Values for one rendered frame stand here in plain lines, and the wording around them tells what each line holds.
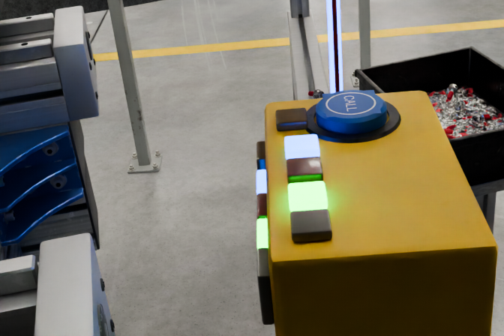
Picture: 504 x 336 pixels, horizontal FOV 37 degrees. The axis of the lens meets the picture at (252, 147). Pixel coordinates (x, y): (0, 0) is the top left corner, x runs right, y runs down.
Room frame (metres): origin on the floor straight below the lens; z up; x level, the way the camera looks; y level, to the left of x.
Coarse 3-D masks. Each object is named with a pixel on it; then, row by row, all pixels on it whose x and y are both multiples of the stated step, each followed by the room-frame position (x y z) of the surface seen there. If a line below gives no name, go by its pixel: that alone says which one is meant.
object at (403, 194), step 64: (320, 128) 0.37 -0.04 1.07; (384, 128) 0.36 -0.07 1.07; (384, 192) 0.30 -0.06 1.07; (448, 192) 0.30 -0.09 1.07; (320, 256) 0.26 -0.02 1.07; (384, 256) 0.26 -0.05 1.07; (448, 256) 0.26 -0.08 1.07; (320, 320) 0.26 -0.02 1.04; (384, 320) 0.26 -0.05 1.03; (448, 320) 0.26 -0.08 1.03
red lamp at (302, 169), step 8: (288, 160) 0.33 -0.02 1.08; (296, 160) 0.33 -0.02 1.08; (304, 160) 0.33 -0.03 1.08; (312, 160) 0.33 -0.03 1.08; (320, 160) 0.33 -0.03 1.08; (288, 168) 0.32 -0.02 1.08; (296, 168) 0.32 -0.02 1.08; (304, 168) 0.32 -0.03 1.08; (312, 168) 0.32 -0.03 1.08; (320, 168) 0.32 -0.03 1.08; (288, 176) 0.32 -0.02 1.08; (296, 176) 0.32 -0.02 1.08; (304, 176) 0.32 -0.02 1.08; (312, 176) 0.32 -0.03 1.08; (320, 176) 0.32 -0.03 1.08
